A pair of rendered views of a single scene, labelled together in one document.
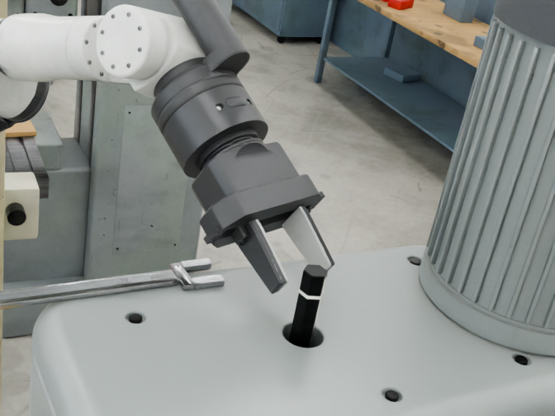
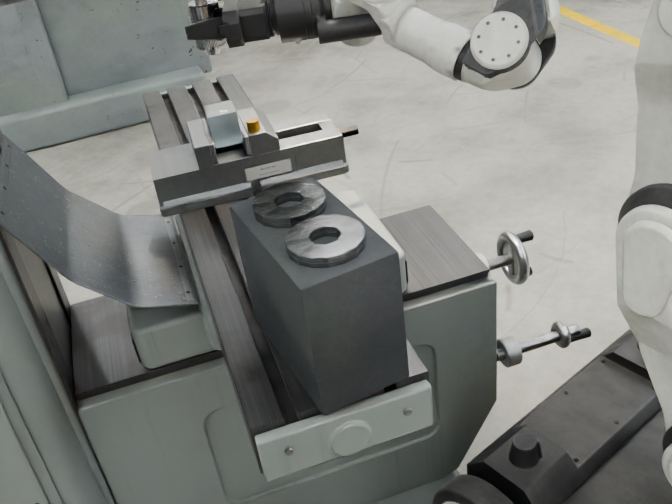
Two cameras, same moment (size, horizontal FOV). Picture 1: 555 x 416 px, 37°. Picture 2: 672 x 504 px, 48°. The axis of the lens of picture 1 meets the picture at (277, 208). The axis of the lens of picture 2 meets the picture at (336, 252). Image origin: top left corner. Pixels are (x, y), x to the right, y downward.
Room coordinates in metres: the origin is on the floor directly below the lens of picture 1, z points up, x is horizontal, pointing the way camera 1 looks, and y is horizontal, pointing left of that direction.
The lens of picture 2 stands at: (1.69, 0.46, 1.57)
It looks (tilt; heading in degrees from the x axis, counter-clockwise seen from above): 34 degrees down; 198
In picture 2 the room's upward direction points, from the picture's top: 8 degrees counter-clockwise
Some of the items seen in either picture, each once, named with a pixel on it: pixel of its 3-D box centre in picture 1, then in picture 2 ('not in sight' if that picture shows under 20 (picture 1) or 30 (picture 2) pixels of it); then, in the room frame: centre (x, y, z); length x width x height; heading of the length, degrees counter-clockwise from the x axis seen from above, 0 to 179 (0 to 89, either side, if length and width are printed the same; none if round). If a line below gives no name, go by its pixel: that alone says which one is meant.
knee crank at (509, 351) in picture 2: not in sight; (543, 340); (0.45, 0.48, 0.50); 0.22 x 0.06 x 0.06; 122
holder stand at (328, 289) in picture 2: not in sight; (317, 285); (0.98, 0.20, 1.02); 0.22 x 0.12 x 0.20; 40
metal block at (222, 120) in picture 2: not in sight; (222, 124); (0.54, -0.09, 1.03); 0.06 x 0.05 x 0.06; 30
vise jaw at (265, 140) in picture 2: not in sight; (255, 130); (0.51, -0.04, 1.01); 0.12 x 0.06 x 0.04; 30
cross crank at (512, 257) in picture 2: not in sight; (497, 262); (0.35, 0.38, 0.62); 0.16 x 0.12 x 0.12; 122
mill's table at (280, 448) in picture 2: not in sight; (242, 204); (0.56, -0.07, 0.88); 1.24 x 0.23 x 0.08; 32
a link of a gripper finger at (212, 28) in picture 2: not in sight; (206, 30); (0.64, -0.03, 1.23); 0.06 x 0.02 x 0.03; 107
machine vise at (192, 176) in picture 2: not in sight; (245, 150); (0.53, -0.06, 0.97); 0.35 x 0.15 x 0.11; 120
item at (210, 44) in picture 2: not in sight; (207, 27); (0.61, -0.04, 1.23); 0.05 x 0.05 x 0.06
